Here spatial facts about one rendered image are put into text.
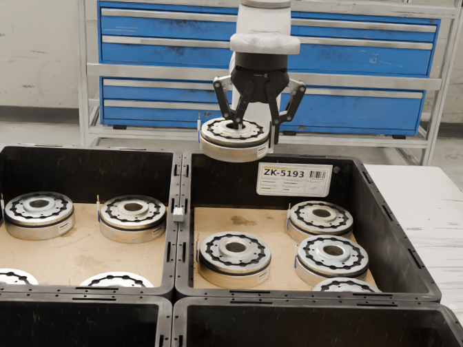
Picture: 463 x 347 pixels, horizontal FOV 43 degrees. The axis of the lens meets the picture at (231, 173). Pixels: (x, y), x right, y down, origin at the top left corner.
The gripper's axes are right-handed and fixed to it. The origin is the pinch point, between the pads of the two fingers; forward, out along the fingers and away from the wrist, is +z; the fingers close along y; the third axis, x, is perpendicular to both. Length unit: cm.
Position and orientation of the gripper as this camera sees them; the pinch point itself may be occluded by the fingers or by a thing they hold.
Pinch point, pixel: (255, 135)
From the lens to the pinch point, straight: 89.4
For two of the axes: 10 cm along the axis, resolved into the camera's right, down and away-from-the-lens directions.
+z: -0.5, 9.0, 4.3
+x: 0.0, 4.3, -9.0
